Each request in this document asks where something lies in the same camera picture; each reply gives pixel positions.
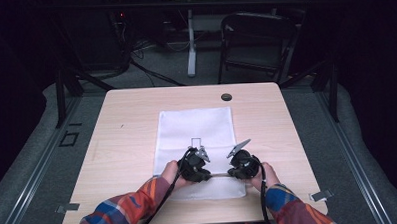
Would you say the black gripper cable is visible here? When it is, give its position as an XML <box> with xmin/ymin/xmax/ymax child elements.
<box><xmin>254</xmin><ymin>161</ymin><xmax>273</xmax><ymax>224</ymax></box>
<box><xmin>134</xmin><ymin>146</ymin><xmax>197</xmax><ymax>224</ymax></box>

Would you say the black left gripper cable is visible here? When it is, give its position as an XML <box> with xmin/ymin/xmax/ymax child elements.
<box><xmin>134</xmin><ymin>146</ymin><xmax>197</xmax><ymax>224</ymax></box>

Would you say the grey tape piece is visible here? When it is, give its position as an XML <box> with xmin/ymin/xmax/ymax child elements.
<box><xmin>308</xmin><ymin>188</ymin><xmax>335</xmax><ymax>203</ymax></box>
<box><xmin>55</xmin><ymin>202</ymin><xmax>81</xmax><ymax>215</ymax></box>

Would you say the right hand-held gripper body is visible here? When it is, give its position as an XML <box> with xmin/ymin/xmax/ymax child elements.
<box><xmin>225</xmin><ymin>138</ymin><xmax>262</xmax><ymax>181</ymax></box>

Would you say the aluminium floor rail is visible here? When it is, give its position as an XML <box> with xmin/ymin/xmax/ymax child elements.
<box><xmin>314</xmin><ymin>86</ymin><xmax>395</xmax><ymax>224</ymax></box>
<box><xmin>0</xmin><ymin>95</ymin><xmax>86</xmax><ymax>224</ymax></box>

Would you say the white towel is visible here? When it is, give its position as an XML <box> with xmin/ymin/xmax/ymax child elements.
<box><xmin>150</xmin><ymin>105</ymin><xmax>248</xmax><ymax>204</ymax></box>

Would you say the black metal frame stand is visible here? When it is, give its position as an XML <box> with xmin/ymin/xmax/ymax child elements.
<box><xmin>278</xmin><ymin>55</ymin><xmax>342</xmax><ymax>125</ymax></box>
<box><xmin>52</xmin><ymin>61</ymin><xmax>118</xmax><ymax>130</ymax></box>

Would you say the dark computer tower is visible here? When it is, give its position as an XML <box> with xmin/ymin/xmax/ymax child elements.
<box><xmin>66</xmin><ymin>8</ymin><xmax>130</xmax><ymax>73</ymax></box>

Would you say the person's right hand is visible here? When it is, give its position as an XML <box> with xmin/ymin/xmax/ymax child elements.
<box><xmin>249</xmin><ymin>161</ymin><xmax>281</xmax><ymax>193</ymax></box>

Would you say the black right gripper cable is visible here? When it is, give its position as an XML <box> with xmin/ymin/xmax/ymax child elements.
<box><xmin>254</xmin><ymin>161</ymin><xmax>273</xmax><ymax>224</ymax></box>

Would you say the person's left hand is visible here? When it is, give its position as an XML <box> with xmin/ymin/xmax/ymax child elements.
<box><xmin>160</xmin><ymin>159</ymin><xmax>191</xmax><ymax>191</ymax></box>

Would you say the black horizontal frame bar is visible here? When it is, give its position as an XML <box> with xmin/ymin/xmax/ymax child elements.
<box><xmin>49</xmin><ymin>0</ymin><xmax>317</xmax><ymax>15</ymax></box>

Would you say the white table leg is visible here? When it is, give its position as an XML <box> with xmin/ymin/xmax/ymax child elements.
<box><xmin>185</xmin><ymin>8</ymin><xmax>199</xmax><ymax>78</ymax></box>

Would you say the black folding chair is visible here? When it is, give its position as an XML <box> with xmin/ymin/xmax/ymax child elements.
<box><xmin>215</xmin><ymin>9</ymin><xmax>301</xmax><ymax>87</ymax></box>

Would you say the black floor cable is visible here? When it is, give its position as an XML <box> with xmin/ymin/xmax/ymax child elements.
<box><xmin>129</xmin><ymin>56</ymin><xmax>187</xmax><ymax>89</ymax></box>

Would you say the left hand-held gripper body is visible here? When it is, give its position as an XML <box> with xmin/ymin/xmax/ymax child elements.
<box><xmin>177</xmin><ymin>145</ymin><xmax>212</xmax><ymax>184</ymax></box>

